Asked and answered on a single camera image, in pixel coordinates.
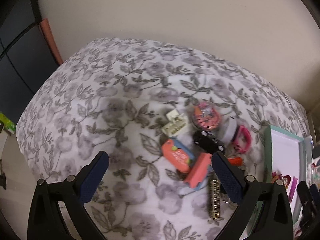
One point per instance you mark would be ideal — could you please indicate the floral grey white blanket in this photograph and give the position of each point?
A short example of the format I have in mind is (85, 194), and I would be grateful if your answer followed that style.
(112, 96)

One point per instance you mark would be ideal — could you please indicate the pink kids smartwatch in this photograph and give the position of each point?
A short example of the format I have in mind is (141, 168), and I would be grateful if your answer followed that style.
(242, 139)

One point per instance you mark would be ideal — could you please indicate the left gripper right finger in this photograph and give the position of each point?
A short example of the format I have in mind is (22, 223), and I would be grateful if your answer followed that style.
(274, 220)

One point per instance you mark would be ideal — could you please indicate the orange blue carrot knife toy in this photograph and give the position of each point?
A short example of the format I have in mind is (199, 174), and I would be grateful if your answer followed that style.
(178, 155)

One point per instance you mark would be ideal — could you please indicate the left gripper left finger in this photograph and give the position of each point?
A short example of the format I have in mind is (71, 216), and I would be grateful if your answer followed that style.
(45, 218)

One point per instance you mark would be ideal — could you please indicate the teal white box lid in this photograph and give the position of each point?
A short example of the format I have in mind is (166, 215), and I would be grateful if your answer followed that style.
(284, 154)

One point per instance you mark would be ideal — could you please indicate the red glue tube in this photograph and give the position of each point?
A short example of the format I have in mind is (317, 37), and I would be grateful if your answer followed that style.
(236, 161)

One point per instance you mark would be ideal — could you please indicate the black toy car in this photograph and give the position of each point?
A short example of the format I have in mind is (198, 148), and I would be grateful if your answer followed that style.
(208, 142)

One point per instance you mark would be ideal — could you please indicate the pink blue folding toy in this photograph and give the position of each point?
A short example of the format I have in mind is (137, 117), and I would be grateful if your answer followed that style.
(199, 171)

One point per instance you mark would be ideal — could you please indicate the clear ball with pink bands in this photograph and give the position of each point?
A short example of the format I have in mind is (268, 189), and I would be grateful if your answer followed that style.
(206, 117)

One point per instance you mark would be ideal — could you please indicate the purple lighter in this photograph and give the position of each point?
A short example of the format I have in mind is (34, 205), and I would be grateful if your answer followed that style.
(292, 189)

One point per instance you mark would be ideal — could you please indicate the cream hair claw clip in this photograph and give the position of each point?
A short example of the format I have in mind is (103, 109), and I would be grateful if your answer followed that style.
(177, 122)

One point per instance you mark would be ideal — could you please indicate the pink puppy toy figure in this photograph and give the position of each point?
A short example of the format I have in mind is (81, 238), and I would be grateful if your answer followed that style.
(286, 179)

